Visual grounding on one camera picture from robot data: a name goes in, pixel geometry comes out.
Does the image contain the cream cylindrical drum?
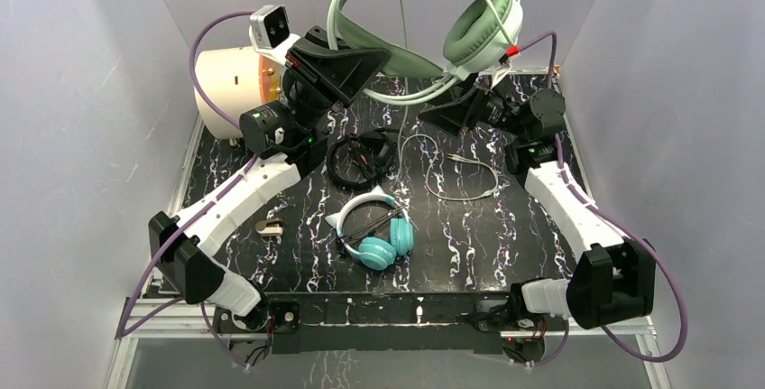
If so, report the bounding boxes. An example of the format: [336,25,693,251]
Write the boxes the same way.
[195,46,282,121]

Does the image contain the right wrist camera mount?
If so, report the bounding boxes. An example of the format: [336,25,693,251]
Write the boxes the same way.
[489,46,521,89]

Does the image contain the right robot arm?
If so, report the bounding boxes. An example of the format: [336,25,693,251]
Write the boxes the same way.
[418,85,656,329]

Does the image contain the teal cat-ear headphones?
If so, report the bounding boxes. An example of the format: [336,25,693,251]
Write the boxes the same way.
[326,185,415,271]

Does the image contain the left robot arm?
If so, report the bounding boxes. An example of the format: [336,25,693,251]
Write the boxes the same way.
[149,32,392,331]

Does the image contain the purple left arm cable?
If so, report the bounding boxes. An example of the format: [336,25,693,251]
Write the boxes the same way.
[115,10,264,369]

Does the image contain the small tan white clip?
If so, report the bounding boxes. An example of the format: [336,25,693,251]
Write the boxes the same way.
[255,218,284,237]

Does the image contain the green headphones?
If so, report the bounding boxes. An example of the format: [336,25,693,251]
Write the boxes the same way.
[326,0,523,107]

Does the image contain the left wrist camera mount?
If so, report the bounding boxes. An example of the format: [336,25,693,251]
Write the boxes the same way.
[248,5,300,61]

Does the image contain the black headphones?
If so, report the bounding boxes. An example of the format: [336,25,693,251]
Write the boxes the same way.
[327,127,398,191]

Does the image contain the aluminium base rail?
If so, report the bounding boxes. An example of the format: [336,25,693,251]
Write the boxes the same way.
[107,292,670,389]

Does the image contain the green headphone cable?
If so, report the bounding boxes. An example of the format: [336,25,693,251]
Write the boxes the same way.
[326,0,522,203]

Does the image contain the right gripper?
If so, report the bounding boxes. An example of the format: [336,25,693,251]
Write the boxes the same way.
[418,65,528,140]

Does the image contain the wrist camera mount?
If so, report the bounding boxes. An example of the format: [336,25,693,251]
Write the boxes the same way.
[248,5,300,61]
[489,46,521,89]

